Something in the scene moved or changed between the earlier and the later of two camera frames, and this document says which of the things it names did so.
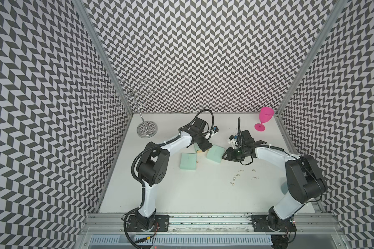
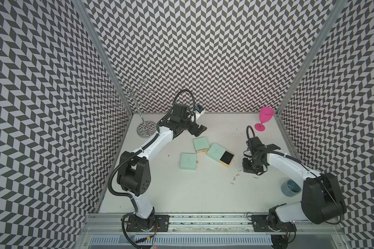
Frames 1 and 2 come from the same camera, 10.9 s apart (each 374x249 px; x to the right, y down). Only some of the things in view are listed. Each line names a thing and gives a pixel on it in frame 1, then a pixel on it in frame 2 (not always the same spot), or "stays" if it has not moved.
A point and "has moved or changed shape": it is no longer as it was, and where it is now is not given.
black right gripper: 230,155 to 247,168
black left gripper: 204,145 to 196,132
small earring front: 233,183 stays
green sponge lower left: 188,162 stays
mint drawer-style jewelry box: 215,153 has moved or changed shape
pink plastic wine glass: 266,114 stays
